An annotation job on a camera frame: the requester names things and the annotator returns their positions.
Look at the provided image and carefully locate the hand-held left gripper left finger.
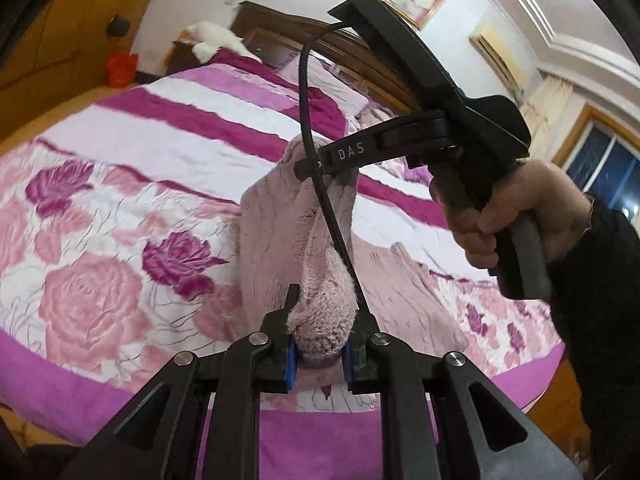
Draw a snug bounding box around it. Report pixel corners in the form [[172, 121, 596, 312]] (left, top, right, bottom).
[[60, 284, 301, 480]]

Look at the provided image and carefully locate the red plastic bag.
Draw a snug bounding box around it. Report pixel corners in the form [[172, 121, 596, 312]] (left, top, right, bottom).
[[107, 51, 139, 88]]

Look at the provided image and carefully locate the beige air conditioner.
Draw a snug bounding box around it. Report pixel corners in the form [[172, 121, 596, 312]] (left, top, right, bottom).
[[469, 30, 526, 98]]

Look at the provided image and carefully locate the pink floral striped quilt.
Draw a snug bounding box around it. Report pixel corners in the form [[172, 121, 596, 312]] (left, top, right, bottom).
[[0, 47, 568, 480]]

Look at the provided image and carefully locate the wooden framed window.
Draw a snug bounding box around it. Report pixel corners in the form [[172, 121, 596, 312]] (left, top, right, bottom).
[[552, 105, 640, 216]]

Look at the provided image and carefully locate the dark wooden headboard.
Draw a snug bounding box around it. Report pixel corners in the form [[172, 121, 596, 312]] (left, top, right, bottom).
[[232, 1, 416, 116]]

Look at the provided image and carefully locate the wooden nightstand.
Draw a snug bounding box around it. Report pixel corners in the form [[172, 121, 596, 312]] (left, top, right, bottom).
[[165, 40, 201, 77]]

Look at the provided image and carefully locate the black cable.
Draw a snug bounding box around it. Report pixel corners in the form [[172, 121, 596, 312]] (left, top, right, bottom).
[[298, 20, 378, 323]]

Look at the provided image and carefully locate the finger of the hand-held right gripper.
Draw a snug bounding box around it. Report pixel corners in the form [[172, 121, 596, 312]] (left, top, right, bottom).
[[294, 114, 458, 181]]

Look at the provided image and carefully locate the pink knit cardigan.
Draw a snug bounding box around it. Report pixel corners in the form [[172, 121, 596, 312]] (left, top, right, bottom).
[[197, 135, 471, 393]]

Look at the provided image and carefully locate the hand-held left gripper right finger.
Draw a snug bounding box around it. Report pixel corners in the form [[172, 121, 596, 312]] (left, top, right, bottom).
[[342, 310, 583, 480]]

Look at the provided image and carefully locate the person's right forearm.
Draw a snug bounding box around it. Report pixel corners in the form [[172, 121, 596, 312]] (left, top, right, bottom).
[[545, 195, 640, 480]]

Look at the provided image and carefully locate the person's right hand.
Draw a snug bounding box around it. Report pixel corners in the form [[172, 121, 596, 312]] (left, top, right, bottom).
[[429, 160, 596, 273]]

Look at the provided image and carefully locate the orange wooden wardrobe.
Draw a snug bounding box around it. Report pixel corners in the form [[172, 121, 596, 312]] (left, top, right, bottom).
[[0, 0, 171, 141]]

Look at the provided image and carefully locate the pink pillow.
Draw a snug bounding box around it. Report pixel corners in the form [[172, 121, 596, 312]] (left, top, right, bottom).
[[277, 52, 331, 83]]

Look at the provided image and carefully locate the white plush toy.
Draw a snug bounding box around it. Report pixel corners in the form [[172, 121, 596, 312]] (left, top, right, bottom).
[[177, 20, 261, 63]]

